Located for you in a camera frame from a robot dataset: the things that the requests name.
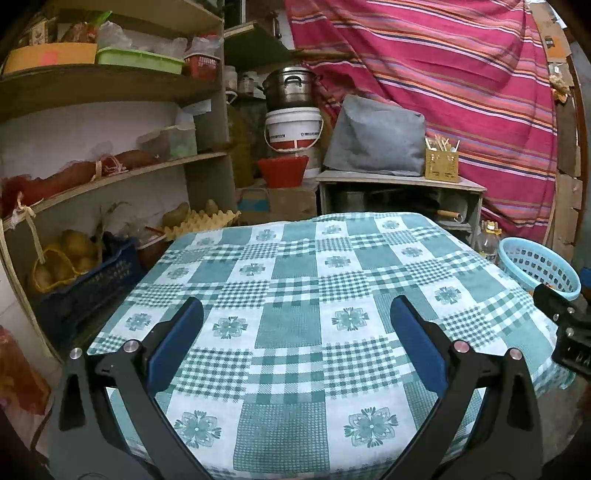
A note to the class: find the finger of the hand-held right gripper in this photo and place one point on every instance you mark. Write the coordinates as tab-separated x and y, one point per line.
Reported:
554	300

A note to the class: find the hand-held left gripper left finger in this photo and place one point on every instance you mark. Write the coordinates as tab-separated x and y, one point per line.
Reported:
178	337

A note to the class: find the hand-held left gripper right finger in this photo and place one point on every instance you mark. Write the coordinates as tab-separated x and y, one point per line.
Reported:
415	337

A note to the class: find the light blue plastic basket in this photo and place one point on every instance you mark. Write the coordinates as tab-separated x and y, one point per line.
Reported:
535	265

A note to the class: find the clear oil bottle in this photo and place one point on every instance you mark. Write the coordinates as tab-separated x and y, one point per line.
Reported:
488	244

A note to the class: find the red bowl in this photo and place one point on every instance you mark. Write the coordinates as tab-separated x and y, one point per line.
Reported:
151	249

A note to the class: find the dark blue plastic crate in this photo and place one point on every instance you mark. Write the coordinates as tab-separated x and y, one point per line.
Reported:
87	295

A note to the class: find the yellow egg tray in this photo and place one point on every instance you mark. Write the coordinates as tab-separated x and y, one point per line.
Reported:
203	222

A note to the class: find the potato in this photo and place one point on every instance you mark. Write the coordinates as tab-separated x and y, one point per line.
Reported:
175	214
211	207

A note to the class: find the wooden rolling pin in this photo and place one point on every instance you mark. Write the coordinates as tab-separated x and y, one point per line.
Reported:
450	215

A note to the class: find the green checkered tablecloth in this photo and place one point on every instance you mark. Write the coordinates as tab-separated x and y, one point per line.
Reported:
295	277

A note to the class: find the yellow mesh bag of potatoes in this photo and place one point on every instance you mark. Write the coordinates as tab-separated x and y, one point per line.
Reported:
69	249

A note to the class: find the grey cabinet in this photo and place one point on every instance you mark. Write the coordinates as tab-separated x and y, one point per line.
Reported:
397	180

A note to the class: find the red patterned cloth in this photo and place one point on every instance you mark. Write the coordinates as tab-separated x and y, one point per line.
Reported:
21	374

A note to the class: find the yellow utensil holder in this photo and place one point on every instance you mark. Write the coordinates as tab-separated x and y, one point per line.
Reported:
442	167

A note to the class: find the cardboard box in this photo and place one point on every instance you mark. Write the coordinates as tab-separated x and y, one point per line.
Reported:
286	203

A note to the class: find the red mesh bag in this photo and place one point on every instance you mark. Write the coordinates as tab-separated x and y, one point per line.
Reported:
136	160
51	182

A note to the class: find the bunch of chopsticks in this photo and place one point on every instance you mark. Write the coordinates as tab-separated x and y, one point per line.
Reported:
441	144

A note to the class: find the red plastic basin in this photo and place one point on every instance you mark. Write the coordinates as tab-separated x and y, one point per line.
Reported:
281	173

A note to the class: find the clear plastic container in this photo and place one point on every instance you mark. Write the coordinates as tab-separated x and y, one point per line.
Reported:
171	143

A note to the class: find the large yellow oil jug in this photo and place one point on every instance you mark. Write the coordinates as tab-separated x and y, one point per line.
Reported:
241	147

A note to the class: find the grey cushion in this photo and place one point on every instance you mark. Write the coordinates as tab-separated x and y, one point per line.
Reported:
374	138

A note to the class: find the white plastic bucket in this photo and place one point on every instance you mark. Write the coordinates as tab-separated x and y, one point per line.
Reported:
293	129

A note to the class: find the pink striped cloth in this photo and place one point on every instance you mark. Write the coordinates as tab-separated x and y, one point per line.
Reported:
438	69

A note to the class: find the wooden shelf unit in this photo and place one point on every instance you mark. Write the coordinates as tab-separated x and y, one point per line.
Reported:
115	85

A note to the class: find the small red basket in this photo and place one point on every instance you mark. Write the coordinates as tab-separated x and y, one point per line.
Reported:
202	67

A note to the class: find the steel pot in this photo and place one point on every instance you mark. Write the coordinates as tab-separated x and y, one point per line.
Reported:
291	90

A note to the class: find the green plastic tray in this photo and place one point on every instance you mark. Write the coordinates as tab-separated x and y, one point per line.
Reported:
138	60

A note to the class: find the yellow box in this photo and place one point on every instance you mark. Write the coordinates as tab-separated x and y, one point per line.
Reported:
51	57

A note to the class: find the white plastic bag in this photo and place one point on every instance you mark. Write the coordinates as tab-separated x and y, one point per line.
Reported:
111	34

